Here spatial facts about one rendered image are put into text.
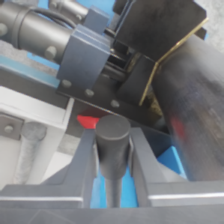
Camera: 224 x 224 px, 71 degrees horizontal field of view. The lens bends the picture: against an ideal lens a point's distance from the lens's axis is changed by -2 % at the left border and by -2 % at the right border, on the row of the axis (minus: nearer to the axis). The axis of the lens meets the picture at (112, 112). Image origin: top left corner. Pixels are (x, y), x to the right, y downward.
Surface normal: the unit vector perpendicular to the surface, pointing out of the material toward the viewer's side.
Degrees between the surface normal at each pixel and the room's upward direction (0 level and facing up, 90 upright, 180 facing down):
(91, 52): 0
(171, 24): 0
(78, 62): 0
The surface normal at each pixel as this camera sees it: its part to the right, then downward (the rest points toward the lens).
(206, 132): -0.84, -0.41
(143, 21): 0.01, 0.64
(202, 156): -0.95, -0.23
